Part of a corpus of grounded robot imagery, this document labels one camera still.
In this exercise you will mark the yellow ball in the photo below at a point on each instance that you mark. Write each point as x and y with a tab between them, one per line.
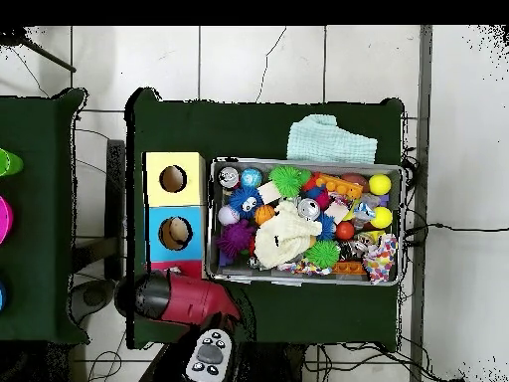
379	185

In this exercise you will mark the mint green muslin cloth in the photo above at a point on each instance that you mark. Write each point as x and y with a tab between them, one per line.
330	142

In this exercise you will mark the cream yellow muslin cloth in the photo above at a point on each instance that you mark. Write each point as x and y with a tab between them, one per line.
286	237

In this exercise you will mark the silver can with open top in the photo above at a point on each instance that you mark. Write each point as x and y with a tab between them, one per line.
308	208

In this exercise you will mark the small green spiky ball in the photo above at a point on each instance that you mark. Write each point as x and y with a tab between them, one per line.
323	254

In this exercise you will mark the purple spiky ball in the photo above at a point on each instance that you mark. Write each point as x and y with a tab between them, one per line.
235	237

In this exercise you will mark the green cup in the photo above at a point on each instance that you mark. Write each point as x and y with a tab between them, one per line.
8	163

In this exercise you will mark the wooden box with three holes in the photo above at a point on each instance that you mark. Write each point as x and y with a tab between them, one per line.
155	231

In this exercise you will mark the blue cup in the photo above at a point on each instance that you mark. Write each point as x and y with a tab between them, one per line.
2	296

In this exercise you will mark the pink bowl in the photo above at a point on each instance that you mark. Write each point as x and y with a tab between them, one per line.
3	219

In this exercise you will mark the silver can with pull tab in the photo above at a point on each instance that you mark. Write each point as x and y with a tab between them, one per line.
229	177

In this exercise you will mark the blue spiky ball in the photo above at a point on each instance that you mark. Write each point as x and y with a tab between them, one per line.
245	200

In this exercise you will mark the small orange basketball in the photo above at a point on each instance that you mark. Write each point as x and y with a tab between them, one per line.
264	214

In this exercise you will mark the large green spiky ball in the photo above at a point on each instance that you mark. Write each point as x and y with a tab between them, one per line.
288	181

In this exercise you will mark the dark green table cloth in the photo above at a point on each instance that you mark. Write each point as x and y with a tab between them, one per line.
262	127

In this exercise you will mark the black floor stand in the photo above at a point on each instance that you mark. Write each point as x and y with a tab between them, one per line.
115	207

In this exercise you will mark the white baseball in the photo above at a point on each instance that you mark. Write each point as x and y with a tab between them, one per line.
228	215

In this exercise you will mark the clear mesh bin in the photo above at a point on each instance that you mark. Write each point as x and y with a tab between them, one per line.
227	274

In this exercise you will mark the green cloth side table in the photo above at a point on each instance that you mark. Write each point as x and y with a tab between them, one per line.
44	310

